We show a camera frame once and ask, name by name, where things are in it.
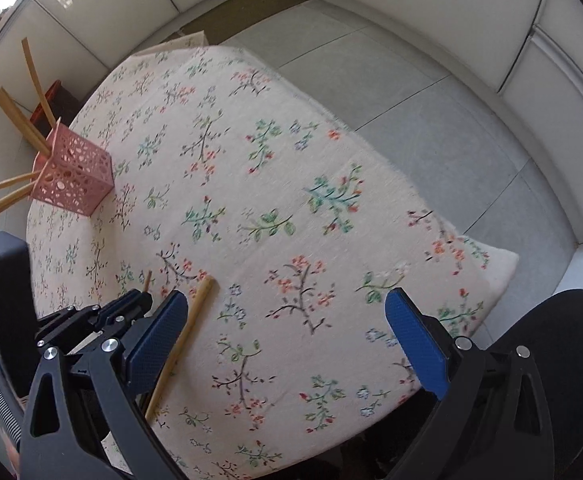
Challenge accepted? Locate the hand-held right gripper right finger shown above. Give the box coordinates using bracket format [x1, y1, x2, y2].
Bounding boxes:
[385, 287, 555, 480]

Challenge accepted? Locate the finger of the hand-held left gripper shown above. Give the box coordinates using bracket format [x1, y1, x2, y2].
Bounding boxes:
[36, 289, 153, 337]
[38, 311, 148, 357]

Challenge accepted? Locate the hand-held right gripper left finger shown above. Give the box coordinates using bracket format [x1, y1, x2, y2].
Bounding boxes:
[20, 289, 192, 480]

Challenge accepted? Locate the pink perforated utensil holder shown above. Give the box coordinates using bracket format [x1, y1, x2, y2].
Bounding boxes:
[30, 118, 114, 217]

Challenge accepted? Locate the floral tablecloth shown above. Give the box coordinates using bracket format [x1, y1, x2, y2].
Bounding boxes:
[24, 45, 520, 480]

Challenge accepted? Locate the brown trash bin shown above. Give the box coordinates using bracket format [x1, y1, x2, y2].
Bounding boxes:
[30, 78, 80, 136]

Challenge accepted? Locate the brown floor mat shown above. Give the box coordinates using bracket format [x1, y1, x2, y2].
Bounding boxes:
[178, 0, 315, 46]

